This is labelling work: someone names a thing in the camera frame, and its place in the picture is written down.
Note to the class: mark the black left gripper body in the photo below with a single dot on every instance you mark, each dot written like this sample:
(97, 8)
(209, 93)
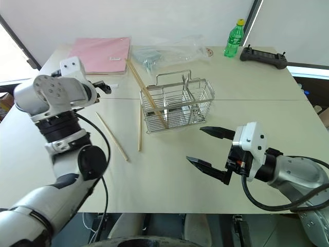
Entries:
(91, 85)

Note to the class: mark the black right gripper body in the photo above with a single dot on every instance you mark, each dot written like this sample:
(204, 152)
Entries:
(237, 162)

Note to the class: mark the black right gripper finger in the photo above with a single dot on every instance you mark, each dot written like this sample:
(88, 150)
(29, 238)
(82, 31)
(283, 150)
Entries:
(218, 132)
(208, 168)

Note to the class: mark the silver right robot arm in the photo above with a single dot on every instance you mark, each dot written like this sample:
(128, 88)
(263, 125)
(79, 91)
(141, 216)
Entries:
(298, 172)

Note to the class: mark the small white label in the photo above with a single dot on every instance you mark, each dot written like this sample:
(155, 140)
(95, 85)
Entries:
(114, 85)

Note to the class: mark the pink paper folder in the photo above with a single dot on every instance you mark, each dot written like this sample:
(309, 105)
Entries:
(101, 55)

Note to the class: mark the wooden chopstick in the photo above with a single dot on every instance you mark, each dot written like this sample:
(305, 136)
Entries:
(140, 79)
(147, 95)
(111, 136)
(139, 128)

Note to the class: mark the cardboard box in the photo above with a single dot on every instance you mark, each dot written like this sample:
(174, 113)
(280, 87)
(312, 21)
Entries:
(4, 104)

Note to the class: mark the beige rounded shape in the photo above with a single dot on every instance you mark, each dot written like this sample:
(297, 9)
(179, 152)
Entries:
(126, 226)
(196, 227)

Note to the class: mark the clear plastic bag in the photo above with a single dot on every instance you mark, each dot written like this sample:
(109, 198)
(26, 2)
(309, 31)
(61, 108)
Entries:
(174, 51)

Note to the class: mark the black remote controller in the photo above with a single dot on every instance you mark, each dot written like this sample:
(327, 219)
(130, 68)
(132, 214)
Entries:
(264, 57)

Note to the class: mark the green plastic bottle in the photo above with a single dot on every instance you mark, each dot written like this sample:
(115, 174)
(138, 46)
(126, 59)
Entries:
(233, 39)

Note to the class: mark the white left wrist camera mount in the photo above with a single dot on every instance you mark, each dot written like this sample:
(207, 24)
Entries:
(73, 67)

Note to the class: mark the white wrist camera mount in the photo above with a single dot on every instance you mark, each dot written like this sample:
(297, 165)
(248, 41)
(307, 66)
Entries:
(253, 145)
(73, 67)

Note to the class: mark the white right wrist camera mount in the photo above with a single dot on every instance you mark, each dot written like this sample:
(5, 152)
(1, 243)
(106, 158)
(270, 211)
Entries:
(253, 145)

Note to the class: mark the dark window frame bar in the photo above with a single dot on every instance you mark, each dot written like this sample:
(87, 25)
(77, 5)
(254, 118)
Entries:
(20, 42)

